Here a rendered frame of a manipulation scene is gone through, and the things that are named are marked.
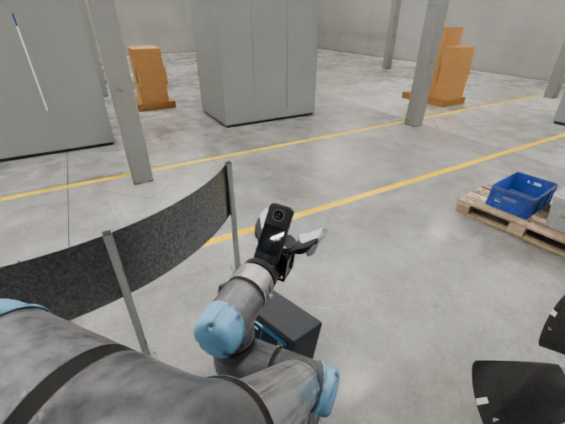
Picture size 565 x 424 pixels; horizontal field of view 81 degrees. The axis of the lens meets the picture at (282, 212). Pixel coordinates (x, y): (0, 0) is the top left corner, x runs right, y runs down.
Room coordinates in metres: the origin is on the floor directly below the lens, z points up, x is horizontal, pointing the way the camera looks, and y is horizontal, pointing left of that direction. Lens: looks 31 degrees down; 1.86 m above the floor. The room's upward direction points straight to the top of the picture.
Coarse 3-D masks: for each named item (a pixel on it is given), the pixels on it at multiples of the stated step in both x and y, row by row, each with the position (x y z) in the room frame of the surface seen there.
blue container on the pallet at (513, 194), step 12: (504, 180) 3.18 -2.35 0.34; (516, 180) 3.32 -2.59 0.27; (528, 180) 3.24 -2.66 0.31; (540, 180) 3.16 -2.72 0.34; (492, 192) 2.98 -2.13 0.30; (504, 192) 2.90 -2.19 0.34; (516, 192) 3.25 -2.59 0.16; (528, 192) 3.21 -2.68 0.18; (540, 192) 3.13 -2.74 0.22; (552, 192) 3.01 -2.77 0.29; (492, 204) 2.95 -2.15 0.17; (504, 204) 2.87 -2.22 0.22; (516, 204) 2.79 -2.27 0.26; (528, 204) 2.72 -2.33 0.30; (540, 204) 2.86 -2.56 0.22; (528, 216) 2.69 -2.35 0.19
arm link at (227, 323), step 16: (224, 288) 0.40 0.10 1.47; (240, 288) 0.40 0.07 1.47; (256, 288) 0.41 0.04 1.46; (224, 304) 0.36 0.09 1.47; (240, 304) 0.37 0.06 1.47; (256, 304) 0.38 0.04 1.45; (208, 320) 0.33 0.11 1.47; (224, 320) 0.33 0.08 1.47; (240, 320) 0.34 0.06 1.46; (208, 336) 0.32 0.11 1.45; (224, 336) 0.32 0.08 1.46; (240, 336) 0.33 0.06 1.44; (208, 352) 0.32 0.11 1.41; (224, 352) 0.31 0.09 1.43
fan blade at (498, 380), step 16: (480, 368) 0.59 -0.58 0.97; (496, 368) 0.57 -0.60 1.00; (512, 368) 0.55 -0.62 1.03; (528, 368) 0.53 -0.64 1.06; (544, 368) 0.51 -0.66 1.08; (560, 368) 0.50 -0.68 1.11; (480, 384) 0.55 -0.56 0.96; (496, 384) 0.53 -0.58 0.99; (512, 384) 0.51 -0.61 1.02; (528, 384) 0.50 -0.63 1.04; (544, 384) 0.48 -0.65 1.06; (560, 384) 0.47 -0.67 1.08; (496, 400) 0.50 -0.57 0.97; (512, 400) 0.48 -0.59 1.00; (528, 400) 0.47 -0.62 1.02; (544, 400) 0.46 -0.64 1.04; (560, 400) 0.45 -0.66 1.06; (512, 416) 0.45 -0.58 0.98; (528, 416) 0.44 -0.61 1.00; (544, 416) 0.43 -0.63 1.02; (560, 416) 0.42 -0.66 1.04
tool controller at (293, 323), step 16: (272, 304) 0.58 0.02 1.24; (288, 304) 0.59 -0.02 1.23; (256, 320) 0.53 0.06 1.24; (272, 320) 0.52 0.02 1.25; (288, 320) 0.53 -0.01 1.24; (304, 320) 0.54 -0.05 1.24; (256, 336) 0.52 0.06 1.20; (272, 336) 0.49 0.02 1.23; (288, 336) 0.48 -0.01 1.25; (304, 336) 0.49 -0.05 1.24; (304, 352) 0.49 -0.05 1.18
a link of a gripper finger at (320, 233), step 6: (324, 228) 0.61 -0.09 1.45; (300, 234) 0.57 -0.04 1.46; (306, 234) 0.57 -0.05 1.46; (312, 234) 0.58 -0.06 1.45; (318, 234) 0.58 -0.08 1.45; (324, 234) 0.59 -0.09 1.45; (300, 240) 0.55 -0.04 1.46; (306, 240) 0.55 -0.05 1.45; (318, 240) 0.57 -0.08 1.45; (312, 246) 0.57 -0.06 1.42; (306, 252) 0.57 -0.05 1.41; (312, 252) 0.58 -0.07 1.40
